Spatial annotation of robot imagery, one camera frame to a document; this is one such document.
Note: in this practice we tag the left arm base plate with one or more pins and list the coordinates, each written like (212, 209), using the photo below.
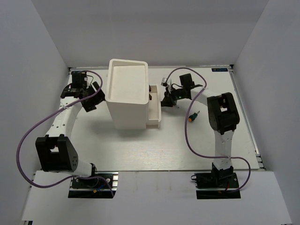
(95, 188)

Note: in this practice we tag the green orange stubby screwdriver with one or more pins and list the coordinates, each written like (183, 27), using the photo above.
(193, 116)

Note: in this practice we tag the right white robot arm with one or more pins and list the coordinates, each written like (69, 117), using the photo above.
(223, 118)

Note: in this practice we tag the white drawer cabinet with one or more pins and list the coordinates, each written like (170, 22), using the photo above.
(127, 93)

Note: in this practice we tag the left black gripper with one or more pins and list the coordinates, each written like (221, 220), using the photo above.
(100, 97)

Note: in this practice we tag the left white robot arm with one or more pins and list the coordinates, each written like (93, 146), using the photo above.
(55, 151)

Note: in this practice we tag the white bottom drawer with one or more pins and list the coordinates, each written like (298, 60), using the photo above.
(154, 115)

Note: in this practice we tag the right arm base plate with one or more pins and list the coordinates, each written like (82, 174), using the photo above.
(207, 189)

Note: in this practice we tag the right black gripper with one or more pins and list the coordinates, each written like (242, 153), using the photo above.
(168, 100)

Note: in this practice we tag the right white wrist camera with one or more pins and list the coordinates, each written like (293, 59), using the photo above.
(167, 83)

